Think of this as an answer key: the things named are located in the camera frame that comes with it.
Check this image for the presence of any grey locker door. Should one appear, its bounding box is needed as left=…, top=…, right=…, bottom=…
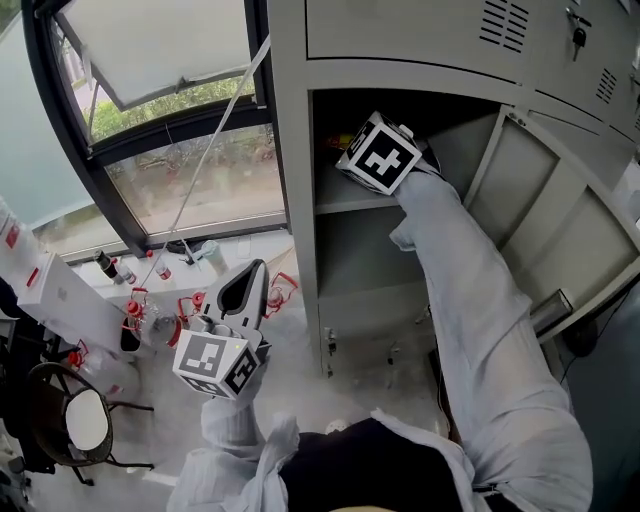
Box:
left=462, top=103, right=640, bottom=346

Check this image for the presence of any grey metal locker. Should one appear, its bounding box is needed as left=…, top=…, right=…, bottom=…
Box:
left=267, top=0, right=640, bottom=382

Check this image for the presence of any white cardboard box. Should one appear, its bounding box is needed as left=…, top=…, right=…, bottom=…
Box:
left=16, top=251, right=129, bottom=352

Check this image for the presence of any clear container with red labels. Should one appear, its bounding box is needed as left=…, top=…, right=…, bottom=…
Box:
left=0, top=194, right=43, bottom=304

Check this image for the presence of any black framed window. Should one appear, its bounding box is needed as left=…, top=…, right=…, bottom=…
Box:
left=20, top=0, right=292, bottom=259

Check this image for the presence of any dark bottle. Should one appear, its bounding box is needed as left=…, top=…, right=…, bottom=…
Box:
left=92, top=248, right=125, bottom=286

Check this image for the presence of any white hanging cord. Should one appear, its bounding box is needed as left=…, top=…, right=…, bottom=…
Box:
left=133, top=33, right=272, bottom=292

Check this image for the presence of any pale green tumbler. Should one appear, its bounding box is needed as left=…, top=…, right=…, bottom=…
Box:
left=191, top=239, right=237, bottom=276

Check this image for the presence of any small clear bottle red label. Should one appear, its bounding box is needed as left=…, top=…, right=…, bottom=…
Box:
left=144, top=248, right=174, bottom=281
left=111, top=256, right=138, bottom=287

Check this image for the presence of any person's dark torso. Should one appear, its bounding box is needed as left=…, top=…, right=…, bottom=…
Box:
left=277, top=417, right=506, bottom=512

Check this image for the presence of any clear jug with red handle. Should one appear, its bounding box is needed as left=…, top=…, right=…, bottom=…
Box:
left=263, top=271, right=301, bottom=321

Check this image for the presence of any person's right forearm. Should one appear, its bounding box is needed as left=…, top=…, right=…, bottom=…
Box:
left=389, top=169, right=595, bottom=512

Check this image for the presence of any person's left forearm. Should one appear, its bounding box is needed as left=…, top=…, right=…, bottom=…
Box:
left=199, top=379, right=274, bottom=454

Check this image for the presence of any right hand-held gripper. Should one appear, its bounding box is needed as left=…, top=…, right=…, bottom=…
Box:
left=334, top=110, right=444, bottom=197

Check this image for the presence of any yellow and red item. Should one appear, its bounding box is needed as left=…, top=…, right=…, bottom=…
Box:
left=325, top=131, right=359, bottom=152

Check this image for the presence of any clear jug with red cap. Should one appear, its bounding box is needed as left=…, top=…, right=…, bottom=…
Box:
left=66, top=342, right=142, bottom=402
left=119, top=298, right=184, bottom=352

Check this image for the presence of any key with black fob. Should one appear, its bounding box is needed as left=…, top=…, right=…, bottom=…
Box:
left=564, top=6, right=594, bottom=62

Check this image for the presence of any brown stool with white seat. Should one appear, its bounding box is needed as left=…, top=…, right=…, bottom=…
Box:
left=25, top=361, right=156, bottom=487

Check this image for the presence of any black cable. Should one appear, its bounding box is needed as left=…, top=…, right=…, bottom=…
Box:
left=558, top=294, right=632, bottom=387

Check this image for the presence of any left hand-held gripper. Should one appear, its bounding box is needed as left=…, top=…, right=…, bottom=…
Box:
left=172, top=258, right=272, bottom=401

